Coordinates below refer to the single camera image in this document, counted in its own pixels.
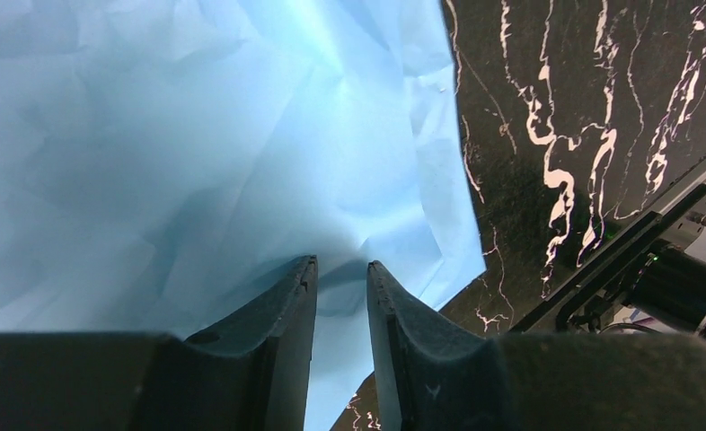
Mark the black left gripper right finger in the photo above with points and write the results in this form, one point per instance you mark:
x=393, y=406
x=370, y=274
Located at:
x=431, y=374

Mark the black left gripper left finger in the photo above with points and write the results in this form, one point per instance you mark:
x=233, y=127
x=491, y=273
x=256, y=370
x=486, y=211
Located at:
x=249, y=371

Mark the blue wrapping paper sheet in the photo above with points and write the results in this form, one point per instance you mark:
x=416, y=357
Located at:
x=161, y=161

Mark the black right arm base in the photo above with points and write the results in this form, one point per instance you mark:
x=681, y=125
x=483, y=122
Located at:
x=635, y=269

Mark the aluminium extrusion frame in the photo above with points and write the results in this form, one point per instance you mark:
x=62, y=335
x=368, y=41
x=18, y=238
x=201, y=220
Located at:
x=683, y=207

